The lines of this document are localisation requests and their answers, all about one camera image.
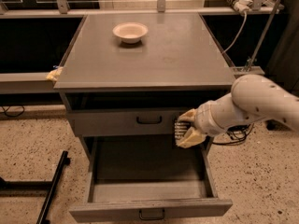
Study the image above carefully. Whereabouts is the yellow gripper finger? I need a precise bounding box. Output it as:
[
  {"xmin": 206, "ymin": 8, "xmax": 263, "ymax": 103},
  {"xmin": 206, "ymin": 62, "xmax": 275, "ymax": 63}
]
[
  {"xmin": 176, "ymin": 127, "xmax": 206, "ymax": 148},
  {"xmin": 178, "ymin": 108, "xmax": 196, "ymax": 123}
]

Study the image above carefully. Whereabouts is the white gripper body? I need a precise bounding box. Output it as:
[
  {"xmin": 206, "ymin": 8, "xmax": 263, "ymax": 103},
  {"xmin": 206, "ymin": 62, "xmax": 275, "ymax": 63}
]
[{"xmin": 194, "ymin": 101, "xmax": 226, "ymax": 137}]

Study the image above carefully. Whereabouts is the black rxbar chocolate bar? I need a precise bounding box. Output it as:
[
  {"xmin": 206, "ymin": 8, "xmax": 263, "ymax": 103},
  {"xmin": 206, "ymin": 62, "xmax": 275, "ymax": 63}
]
[{"xmin": 174, "ymin": 119, "xmax": 190, "ymax": 141}]

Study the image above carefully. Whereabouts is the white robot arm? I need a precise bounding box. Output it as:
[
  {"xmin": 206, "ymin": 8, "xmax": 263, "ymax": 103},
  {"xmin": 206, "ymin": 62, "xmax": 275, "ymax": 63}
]
[{"xmin": 175, "ymin": 75, "xmax": 299, "ymax": 148}]

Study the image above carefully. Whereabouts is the closed top drawer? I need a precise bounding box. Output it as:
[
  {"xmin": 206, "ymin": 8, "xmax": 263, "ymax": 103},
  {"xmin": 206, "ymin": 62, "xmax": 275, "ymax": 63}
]
[{"xmin": 67, "ymin": 107, "xmax": 186, "ymax": 137}]

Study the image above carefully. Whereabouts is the grey drawer cabinet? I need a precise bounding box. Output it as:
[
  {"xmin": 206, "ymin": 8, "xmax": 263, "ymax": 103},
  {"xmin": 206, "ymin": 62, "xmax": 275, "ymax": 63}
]
[{"xmin": 54, "ymin": 13, "xmax": 235, "ymax": 154}]

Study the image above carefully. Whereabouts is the open middle drawer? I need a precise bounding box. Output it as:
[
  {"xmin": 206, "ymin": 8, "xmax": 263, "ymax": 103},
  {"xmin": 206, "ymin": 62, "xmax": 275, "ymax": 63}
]
[{"xmin": 70, "ymin": 135, "xmax": 233, "ymax": 223}]

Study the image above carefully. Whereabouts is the dark cabinet right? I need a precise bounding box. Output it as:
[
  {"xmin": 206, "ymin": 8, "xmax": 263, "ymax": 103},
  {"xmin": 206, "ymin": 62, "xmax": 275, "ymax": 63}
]
[{"xmin": 266, "ymin": 0, "xmax": 299, "ymax": 96}]

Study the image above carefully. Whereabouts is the white paper bowl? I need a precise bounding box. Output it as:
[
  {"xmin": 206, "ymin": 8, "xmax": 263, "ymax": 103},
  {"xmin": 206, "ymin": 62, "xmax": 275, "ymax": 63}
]
[{"xmin": 112, "ymin": 22, "xmax": 149, "ymax": 44}]

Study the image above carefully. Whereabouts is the thin metal pole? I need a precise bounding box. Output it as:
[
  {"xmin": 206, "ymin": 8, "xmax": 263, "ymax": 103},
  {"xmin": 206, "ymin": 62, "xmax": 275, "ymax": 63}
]
[{"xmin": 244, "ymin": 0, "xmax": 281, "ymax": 70}]

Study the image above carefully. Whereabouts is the white power strip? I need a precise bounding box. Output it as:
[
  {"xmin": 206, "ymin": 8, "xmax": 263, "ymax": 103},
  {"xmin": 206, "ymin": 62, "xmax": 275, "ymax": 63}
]
[{"xmin": 225, "ymin": 0, "xmax": 252, "ymax": 15}]

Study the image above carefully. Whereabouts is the yellow tape piece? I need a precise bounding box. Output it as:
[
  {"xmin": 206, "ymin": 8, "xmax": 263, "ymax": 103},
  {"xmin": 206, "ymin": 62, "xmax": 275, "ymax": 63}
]
[{"xmin": 46, "ymin": 66, "xmax": 63, "ymax": 82}]

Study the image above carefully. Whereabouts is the black metal floor stand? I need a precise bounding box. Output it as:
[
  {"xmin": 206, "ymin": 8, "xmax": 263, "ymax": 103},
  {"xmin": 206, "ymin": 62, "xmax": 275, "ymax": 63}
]
[{"xmin": 0, "ymin": 150, "xmax": 71, "ymax": 224}]

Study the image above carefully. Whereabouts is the black cable bundle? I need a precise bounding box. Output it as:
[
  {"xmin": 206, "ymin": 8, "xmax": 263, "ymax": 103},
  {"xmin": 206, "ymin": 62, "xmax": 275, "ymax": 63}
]
[{"xmin": 212, "ymin": 122, "xmax": 255, "ymax": 147}]

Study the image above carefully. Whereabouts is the black top drawer handle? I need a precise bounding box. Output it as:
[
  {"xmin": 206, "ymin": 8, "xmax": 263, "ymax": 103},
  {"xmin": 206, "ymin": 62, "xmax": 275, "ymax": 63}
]
[{"xmin": 135, "ymin": 116, "xmax": 163, "ymax": 125}]

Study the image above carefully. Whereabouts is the black drawer handle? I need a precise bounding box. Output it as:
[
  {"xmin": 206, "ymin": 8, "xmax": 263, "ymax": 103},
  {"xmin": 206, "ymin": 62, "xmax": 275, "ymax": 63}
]
[
  {"xmin": 135, "ymin": 116, "xmax": 163, "ymax": 125},
  {"xmin": 138, "ymin": 209, "xmax": 165, "ymax": 221}
]

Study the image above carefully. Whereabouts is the grey metal bracket right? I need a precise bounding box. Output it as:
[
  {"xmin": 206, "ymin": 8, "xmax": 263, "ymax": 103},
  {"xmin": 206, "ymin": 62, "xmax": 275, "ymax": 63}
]
[{"xmin": 231, "ymin": 66, "xmax": 264, "ymax": 78}]

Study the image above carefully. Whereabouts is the black middle drawer handle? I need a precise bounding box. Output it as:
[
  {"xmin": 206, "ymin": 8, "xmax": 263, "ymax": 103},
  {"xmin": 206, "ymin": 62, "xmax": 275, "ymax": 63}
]
[{"xmin": 138, "ymin": 209, "xmax": 165, "ymax": 221}]

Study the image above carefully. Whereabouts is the white power cable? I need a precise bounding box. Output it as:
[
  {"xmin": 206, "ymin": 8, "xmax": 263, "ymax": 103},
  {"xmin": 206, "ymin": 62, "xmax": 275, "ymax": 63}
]
[{"xmin": 221, "ymin": 10, "xmax": 249, "ymax": 55}]

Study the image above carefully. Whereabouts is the grey horizontal rail left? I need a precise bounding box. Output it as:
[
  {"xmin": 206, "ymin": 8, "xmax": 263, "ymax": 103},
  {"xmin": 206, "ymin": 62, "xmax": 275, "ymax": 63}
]
[{"xmin": 0, "ymin": 73, "xmax": 56, "ymax": 94}]

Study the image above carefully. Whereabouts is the black floor cable left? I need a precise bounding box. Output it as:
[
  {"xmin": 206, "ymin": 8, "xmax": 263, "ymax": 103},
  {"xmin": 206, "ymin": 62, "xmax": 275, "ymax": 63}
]
[{"xmin": 1, "ymin": 105, "xmax": 26, "ymax": 118}]

